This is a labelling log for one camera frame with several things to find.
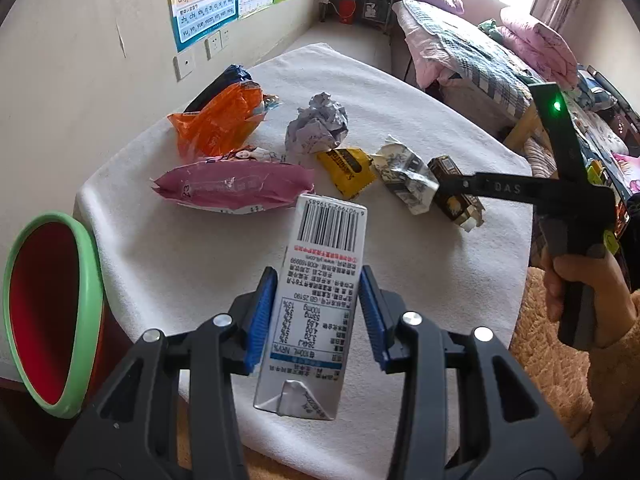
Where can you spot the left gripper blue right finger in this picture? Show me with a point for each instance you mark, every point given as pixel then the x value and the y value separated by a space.
pixel 373 306

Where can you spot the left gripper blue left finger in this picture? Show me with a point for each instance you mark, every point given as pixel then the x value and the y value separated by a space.
pixel 257 319

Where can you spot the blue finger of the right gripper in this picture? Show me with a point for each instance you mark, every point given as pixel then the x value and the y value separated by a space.
pixel 458 184

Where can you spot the white milk carton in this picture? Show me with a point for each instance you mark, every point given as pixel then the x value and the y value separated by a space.
pixel 305 356

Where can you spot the white printed wrapper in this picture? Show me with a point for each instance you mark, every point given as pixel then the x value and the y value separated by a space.
pixel 405 175

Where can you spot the yellow snack wrapper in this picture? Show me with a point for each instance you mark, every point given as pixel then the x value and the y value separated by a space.
pixel 349 169

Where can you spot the large pink snack bag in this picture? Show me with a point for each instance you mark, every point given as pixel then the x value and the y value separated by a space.
pixel 244 181

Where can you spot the grey paper ball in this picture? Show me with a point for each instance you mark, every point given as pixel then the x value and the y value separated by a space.
pixel 320 127

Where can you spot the orange snack wrapper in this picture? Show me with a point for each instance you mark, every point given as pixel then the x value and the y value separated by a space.
pixel 225 122

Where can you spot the dark blue snack wrapper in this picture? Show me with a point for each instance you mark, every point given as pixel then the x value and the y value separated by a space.
pixel 233 74

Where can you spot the red green trash bin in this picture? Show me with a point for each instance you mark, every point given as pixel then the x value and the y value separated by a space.
pixel 53 306

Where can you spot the person right hand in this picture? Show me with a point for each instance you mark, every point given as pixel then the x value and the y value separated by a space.
pixel 616 311

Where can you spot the plaid patchwork bed cover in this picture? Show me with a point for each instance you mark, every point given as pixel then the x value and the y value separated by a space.
pixel 457 63

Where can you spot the pink folded quilt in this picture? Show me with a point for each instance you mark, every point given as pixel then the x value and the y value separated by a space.
pixel 539 46

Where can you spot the white towel table cover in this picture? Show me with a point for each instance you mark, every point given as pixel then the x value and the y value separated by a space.
pixel 171 267

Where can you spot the red bucket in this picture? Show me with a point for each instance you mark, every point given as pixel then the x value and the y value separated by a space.
pixel 346 10

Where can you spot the wall switch plate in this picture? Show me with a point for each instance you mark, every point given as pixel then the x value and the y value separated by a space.
pixel 184 63

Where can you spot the wall power outlet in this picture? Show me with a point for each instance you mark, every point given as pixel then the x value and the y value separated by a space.
pixel 216 42

